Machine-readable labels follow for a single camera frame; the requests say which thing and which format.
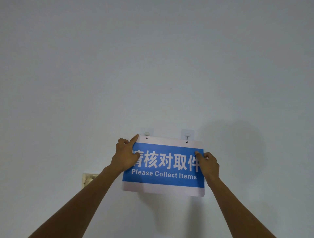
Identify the person's right hand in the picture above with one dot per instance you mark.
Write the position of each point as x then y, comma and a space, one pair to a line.
208, 164

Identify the person's left hand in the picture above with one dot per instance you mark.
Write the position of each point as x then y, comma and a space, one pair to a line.
124, 157

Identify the person's left thumb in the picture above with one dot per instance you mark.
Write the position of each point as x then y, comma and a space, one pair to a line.
136, 155

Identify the person's right thumb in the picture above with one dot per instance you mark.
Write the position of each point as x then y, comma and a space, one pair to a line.
199, 157

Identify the blue and white sign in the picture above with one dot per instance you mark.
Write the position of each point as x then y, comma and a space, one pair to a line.
166, 169

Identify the person's right forearm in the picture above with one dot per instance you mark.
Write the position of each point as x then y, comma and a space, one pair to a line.
233, 208

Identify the person's left forearm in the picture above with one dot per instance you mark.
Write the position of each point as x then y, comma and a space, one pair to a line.
81, 203

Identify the clear adhesive wall hook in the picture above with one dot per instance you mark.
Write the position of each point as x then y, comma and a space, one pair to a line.
187, 135
147, 133

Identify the beige wall switch plate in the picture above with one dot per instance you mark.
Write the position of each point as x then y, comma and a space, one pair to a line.
87, 179

